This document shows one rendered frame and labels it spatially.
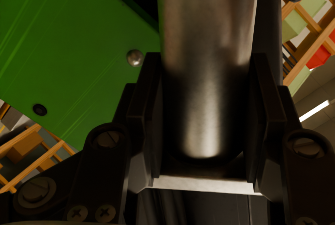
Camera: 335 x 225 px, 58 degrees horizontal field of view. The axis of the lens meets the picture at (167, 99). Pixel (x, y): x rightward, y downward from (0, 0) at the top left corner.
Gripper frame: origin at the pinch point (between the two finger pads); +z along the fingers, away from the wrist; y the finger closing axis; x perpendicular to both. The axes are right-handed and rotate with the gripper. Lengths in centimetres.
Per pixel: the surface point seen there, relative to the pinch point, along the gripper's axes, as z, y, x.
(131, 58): 6.5, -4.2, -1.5
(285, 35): 294, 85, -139
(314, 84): 748, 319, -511
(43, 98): 6.8, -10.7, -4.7
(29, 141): 378, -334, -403
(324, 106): 452, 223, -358
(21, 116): 18.2, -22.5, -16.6
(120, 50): 6.9, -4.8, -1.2
